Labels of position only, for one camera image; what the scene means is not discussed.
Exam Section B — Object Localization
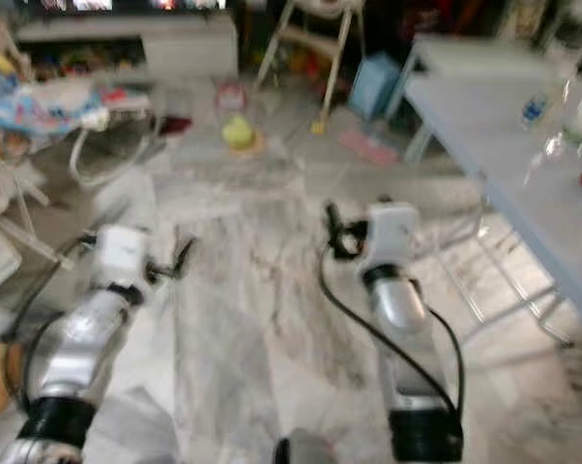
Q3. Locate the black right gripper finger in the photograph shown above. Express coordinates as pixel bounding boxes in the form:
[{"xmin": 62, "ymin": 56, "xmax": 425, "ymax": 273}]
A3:
[{"xmin": 322, "ymin": 200, "xmax": 345, "ymax": 254}]

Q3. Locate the pink floor mat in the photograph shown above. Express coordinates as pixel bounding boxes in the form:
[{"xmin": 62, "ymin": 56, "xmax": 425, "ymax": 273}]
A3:
[{"xmin": 337, "ymin": 129, "xmax": 400, "ymax": 167}]

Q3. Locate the yellow toy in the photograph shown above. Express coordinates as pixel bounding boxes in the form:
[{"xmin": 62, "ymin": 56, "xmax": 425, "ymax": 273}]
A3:
[{"xmin": 221, "ymin": 113, "xmax": 260, "ymax": 156}]

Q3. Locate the dark red small object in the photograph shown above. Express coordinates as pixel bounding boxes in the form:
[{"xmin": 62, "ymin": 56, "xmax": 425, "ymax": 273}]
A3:
[{"xmin": 163, "ymin": 115, "xmax": 194, "ymax": 137}]

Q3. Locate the light blue box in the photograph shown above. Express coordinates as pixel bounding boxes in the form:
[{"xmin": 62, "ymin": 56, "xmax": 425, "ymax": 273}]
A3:
[{"xmin": 347, "ymin": 51, "xmax": 403, "ymax": 122}]

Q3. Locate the red and white small item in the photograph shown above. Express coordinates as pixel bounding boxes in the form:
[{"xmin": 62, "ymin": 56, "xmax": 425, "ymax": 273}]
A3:
[{"xmin": 214, "ymin": 81, "xmax": 248, "ymax": 114}]

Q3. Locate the white folding table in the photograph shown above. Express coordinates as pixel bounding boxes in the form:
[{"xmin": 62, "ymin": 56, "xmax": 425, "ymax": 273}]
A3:
[{"xmin": 388, "ymin": 34, "xmax": 582, "ymax": 347}]

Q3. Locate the colourful baby bouncer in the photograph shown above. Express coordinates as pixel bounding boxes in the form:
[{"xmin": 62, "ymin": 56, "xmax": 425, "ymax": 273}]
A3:
[{"xmin": 0, "ymin": 79, "xmax": 166, "ymax": 189}]

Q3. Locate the white TV cabinet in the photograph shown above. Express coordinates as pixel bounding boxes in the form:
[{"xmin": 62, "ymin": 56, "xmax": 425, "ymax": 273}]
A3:
[{"xmin": 15, "ymin": 14, "xmax": 239, "ymax": 83}]

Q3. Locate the grey robot leg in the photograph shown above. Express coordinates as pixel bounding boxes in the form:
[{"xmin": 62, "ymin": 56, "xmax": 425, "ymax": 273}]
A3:
[{"xmin": 274, "ymin": 429, "xmax": 342, "ymax": 464}]

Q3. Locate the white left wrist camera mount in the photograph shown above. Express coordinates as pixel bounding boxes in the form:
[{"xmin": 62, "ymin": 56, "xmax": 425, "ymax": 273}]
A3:
[{"xmin": 95, "ymin": 224, "xmax": 152, "ymax": 291}]

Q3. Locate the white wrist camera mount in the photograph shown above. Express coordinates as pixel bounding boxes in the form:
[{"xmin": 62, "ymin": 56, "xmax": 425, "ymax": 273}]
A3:
[
  {"xmin": 359, "ymin": 198, "xmax": 420, "ymax": 276},
  {"xmin": 95, "ymin": 224, "xmax": 152, "ymax": 291}
]

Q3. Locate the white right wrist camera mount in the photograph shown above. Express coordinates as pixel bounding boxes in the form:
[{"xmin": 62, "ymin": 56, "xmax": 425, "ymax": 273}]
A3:
[{"xmin": 359, "ymin": 198, "xmax": 420, "ymax": 276}]

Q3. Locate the white chair frame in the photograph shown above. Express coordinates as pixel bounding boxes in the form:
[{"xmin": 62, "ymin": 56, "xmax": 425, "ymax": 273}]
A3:
[{"xmin": 252, "ymin": 0, "xmax": 364, "ymax": 134}]

